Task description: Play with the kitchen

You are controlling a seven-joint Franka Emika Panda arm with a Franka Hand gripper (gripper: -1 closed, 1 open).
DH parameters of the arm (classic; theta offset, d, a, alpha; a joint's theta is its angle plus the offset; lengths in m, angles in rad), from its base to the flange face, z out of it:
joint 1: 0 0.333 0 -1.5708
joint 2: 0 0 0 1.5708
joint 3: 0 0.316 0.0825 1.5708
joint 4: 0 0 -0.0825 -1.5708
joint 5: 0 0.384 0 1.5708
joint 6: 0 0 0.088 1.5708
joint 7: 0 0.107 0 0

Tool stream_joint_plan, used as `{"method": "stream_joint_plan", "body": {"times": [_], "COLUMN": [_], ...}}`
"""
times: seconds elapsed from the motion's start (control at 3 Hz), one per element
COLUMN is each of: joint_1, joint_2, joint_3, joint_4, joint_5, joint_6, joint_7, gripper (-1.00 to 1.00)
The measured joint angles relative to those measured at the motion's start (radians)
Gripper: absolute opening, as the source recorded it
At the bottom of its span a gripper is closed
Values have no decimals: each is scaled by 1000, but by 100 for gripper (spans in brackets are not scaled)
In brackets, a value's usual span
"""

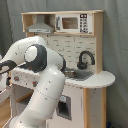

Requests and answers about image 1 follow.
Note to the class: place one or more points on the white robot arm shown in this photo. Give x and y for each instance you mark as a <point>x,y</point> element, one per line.
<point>50,66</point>

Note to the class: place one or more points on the wooden toy kitchen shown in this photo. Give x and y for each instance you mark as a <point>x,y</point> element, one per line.
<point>80,51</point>

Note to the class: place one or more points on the metal pot in sink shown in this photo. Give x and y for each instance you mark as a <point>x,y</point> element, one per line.
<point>70,74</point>

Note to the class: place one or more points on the grey toy sink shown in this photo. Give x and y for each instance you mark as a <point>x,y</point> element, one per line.
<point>81,74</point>

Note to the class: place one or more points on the right red stove knob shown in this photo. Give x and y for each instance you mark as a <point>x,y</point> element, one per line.
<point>34,83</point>

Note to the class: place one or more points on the red stove knob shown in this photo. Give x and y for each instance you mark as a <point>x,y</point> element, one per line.
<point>34,83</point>
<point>16,78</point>

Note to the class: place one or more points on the grey dishwasher panel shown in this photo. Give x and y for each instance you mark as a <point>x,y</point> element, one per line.
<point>63,108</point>

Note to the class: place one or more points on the grey range hood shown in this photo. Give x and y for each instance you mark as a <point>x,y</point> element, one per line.
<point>40,26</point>

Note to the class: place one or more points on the toy microwave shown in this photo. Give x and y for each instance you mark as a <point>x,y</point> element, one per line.
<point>74,23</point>

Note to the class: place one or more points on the left red stove knob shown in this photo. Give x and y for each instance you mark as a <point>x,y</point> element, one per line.
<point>16,78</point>

